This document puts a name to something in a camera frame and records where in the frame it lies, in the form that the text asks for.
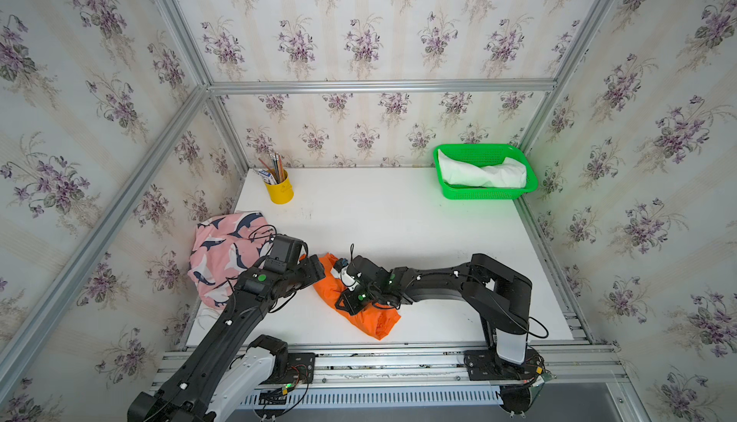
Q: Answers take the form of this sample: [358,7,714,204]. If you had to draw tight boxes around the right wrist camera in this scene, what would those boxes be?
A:
[331,258,357,291]

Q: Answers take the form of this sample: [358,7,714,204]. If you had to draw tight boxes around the orange cloth garment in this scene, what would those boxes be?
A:
[298,251,403,341]

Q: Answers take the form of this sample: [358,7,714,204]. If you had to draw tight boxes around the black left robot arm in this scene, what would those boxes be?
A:
[127,234,326,421]

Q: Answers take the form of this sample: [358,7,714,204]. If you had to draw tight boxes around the green plastic basket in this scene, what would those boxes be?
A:
[433,144,539,201]

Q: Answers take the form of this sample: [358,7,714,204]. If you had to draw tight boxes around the pink shark print garment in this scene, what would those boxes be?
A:
[187,212,276,312]

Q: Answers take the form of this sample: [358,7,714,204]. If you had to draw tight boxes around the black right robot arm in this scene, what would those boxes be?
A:
[333,253,533,366]

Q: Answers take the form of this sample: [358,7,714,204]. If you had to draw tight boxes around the colored pencils bundle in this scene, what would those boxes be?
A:
[257,153,287,185]

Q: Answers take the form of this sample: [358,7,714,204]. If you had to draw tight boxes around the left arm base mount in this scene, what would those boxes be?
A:
[247,335,317,385]

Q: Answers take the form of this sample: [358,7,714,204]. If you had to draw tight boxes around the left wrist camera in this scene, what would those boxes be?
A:
[263,234,309,274]

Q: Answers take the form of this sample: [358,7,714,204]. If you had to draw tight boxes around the yellow pencil cup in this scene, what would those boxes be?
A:
[265,172,294,205]

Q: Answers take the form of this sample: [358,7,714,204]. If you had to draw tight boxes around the aluminium rail frame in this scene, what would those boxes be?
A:
[152,343,648,421]

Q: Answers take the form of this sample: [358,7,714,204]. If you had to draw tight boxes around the white shorts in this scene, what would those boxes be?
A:
[438,152,527,189]

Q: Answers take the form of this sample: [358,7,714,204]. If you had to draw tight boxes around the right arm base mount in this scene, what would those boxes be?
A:
[464,345,546,384]

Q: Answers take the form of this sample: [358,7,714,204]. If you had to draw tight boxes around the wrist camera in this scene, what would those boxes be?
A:
[263,234,309,274]
[331,258,357,291]

